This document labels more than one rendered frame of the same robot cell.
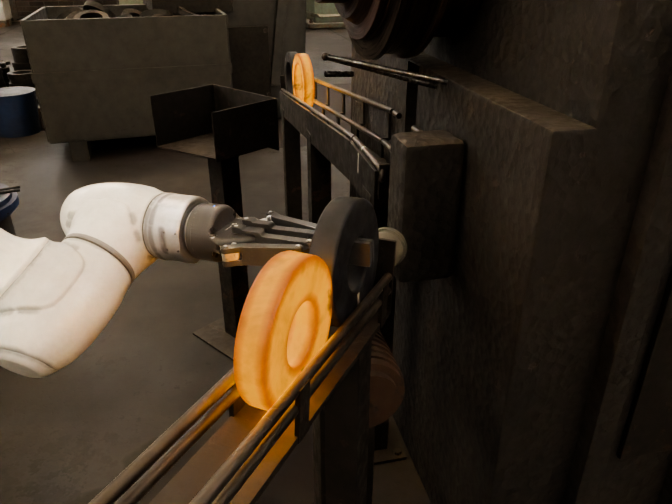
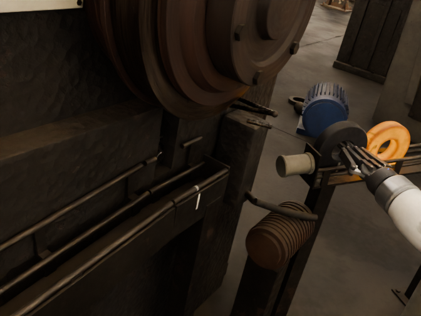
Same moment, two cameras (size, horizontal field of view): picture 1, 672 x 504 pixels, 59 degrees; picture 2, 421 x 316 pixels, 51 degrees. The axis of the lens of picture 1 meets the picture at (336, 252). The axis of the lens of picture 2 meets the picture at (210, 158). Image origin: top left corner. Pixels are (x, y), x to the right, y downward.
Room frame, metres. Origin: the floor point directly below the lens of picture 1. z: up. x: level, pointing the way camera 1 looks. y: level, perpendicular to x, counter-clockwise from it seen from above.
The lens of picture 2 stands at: (1.68, 0.48, 1.22)
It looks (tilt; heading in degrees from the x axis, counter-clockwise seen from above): 29 degrees down; 223
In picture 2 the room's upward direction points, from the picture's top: 12 degrees clockwise
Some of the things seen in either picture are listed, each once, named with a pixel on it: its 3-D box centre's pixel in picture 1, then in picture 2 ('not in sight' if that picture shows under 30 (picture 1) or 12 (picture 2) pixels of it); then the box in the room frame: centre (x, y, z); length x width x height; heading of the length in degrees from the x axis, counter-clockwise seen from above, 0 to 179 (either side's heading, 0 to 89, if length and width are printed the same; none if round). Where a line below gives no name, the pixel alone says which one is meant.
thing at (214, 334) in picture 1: (224, 225); not in sight; (1.53, 0.31, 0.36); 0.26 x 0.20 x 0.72; 48
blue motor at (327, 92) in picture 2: not in sight; (324, 108); (-0.98, -0.98, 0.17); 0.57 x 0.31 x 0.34; 33
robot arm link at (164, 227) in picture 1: (183, 228); (396, 195); (0.72, 0.20, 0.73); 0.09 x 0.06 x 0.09; 158
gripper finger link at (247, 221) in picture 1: (282, 236); (357, 161); (0.68, 0.07, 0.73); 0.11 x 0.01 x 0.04; 69
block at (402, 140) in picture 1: (424, 207); (235, 158); (0.90, -0.15, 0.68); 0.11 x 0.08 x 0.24; 103
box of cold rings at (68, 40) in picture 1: (137, 72); not in sight; (3.66, 1.19, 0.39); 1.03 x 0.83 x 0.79; 107
